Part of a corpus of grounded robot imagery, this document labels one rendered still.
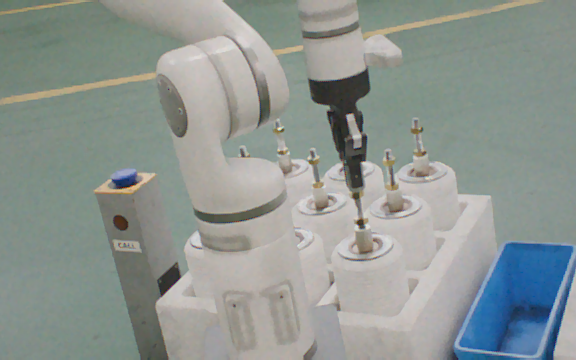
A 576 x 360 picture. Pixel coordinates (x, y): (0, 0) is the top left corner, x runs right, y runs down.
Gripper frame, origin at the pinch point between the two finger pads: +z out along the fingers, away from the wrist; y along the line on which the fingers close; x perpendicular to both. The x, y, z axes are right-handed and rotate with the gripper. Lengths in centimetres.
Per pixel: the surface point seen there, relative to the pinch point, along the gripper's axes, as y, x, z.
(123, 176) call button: -26.1, -30.3, 2.6
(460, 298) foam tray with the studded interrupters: -5.0, 13.2, 24.7
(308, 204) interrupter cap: -17.2, -4.4, 10.3
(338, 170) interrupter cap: -27.2, 2.6, 10.3
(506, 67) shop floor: -131, 70, 35
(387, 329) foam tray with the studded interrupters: 8.9, -0.7, 17.9
